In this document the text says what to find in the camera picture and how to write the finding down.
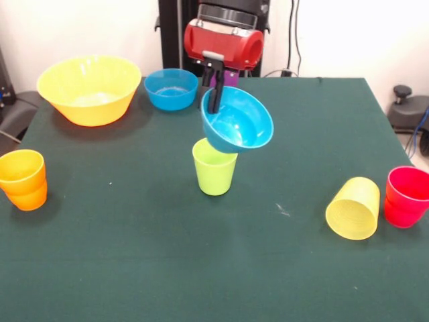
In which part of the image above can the pink cup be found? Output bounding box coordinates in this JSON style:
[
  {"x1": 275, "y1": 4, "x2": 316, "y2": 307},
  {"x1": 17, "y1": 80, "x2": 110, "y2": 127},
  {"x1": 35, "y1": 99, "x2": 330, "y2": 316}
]
[{"x1": 383, "y1": 166, "x2": 429, "y2": 229}]

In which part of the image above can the large yellow bowl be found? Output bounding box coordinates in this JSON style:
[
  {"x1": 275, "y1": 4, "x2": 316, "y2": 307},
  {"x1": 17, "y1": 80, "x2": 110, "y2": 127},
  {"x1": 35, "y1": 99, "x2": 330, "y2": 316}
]
[{"x1": 36, "y1": 55, "x2": 143, "y2": 127}]

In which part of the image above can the blue bowl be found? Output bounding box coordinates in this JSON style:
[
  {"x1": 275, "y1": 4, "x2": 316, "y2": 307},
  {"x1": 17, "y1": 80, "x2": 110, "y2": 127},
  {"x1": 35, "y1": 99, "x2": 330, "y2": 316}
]
[{"x1": 143, "y1": 68, "x2": 199, "y2": 112}]

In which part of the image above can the blue cable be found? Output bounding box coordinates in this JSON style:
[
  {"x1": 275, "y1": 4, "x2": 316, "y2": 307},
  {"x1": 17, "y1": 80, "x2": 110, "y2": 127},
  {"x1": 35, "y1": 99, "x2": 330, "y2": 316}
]
[{"x1": 408, "y1": 107, "x2": 429, "y2": 158}]

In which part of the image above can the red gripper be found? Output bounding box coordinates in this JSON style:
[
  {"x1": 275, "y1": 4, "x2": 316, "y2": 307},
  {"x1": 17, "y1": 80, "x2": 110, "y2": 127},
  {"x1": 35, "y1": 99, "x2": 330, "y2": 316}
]
[{"x1": 183, "y1": 18, "x2": 265, "y2": 114}]

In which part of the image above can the orange cup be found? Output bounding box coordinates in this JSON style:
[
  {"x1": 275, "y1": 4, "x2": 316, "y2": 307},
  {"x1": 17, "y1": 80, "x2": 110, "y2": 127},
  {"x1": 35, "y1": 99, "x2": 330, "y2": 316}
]
[{"x1": 0, "y1": 149, "x2": 48, "y2": 211}]

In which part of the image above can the yellow-green cup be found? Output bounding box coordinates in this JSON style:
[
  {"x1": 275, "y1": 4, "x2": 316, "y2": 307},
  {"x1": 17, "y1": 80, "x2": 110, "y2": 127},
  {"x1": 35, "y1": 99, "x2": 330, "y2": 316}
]
[{"x1": 324, "y1": 176, "x2": 381, "y2": 241}]

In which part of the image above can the cyan bowl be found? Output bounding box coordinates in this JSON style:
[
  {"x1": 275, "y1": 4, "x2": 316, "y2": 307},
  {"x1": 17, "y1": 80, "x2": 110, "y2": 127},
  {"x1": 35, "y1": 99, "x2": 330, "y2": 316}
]
[{"x1": 200, "y1": 86, "x2": 275, "y2": 154}]

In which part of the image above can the dark green tablecloth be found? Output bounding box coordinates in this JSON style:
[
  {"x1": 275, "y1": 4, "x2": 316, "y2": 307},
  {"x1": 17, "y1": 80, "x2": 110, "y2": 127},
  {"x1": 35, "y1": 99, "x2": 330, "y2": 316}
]
[{"x1": 0, "y1": 76, "x2": 429, "y2": 322}]

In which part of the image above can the black equipment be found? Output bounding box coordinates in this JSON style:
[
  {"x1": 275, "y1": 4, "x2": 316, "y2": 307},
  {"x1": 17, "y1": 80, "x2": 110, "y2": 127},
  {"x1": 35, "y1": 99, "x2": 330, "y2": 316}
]
[{"x1": 0, "y1": 46, "x2": 13, "y2": 111}]

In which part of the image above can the green cup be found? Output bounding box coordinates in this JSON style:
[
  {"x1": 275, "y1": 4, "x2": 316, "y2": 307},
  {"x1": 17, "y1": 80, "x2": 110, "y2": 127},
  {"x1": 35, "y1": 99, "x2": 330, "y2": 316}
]
[{"x1": 192, "y1": 137, "x2": 239, "y2": 197}]

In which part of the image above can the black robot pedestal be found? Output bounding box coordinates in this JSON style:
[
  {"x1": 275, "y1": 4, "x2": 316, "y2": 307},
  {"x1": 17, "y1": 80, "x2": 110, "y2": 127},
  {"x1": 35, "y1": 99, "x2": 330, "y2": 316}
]
[{"x1": 154, "y1": 0, "x2": 272, "y2": 78}]

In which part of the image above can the purple cup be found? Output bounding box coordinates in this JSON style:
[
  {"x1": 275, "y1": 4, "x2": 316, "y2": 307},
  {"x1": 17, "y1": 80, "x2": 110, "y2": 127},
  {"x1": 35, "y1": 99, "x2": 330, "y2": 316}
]
[{"x1": 223, "y1": 69, "x2": 239, "y2": 88}]

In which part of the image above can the black wall cable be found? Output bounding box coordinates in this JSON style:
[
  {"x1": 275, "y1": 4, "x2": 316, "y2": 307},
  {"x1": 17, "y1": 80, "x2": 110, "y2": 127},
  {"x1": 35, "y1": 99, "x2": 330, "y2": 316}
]
[{"x1": 286, "y1": 0, "x2": 302, "y2": 77}]

